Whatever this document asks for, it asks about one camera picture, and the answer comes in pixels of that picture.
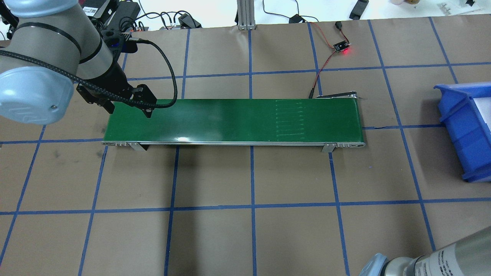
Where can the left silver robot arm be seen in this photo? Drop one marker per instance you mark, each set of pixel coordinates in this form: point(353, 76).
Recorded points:
point(55, 44)

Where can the blue plastic bin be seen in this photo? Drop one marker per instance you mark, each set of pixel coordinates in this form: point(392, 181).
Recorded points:
point(465, 112)

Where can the green conveyor belt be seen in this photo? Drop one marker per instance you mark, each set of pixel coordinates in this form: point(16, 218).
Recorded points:
point(332, 122)

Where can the black power adapter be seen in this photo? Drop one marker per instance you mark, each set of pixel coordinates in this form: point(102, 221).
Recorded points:
point(125, 10)

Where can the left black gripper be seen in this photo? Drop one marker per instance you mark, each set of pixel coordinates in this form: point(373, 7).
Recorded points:
point(114, 81)

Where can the small sensor board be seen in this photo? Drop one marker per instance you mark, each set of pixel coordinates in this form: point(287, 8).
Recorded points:
point(341, 46)

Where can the aluminium frame post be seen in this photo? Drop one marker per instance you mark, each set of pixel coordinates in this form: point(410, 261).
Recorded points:
point(246, 15)

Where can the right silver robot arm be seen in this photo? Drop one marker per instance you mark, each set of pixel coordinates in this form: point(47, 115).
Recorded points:
point(470, 256)

